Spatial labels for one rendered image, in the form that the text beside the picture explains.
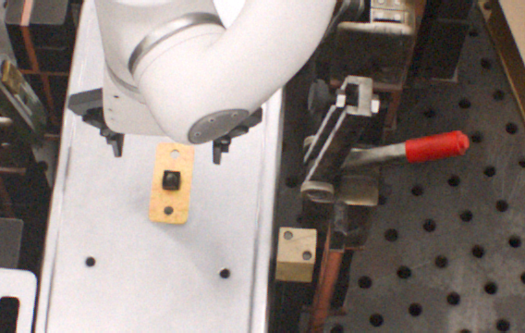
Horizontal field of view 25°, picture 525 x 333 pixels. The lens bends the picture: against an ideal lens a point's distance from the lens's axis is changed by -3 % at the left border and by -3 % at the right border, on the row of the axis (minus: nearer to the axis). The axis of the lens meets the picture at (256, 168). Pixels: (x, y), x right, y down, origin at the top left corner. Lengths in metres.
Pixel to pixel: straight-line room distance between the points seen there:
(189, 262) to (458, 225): 0.47
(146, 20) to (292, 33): 0.10
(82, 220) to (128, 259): 0.06
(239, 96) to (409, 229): 0.72
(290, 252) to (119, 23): 0.34
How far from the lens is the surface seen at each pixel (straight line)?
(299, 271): 1.14
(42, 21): 1.32
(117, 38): 0.88
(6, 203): 1.41
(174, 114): 0.84
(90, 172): 1.22
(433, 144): 1.09
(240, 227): 1.19
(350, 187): 1.16
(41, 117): 1.25
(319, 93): 1.01
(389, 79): 1.31
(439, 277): 1.51
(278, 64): 0.83
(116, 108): 1.02
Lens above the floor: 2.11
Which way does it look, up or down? 66 degrees down
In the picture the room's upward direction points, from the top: 3 degrees clockwise
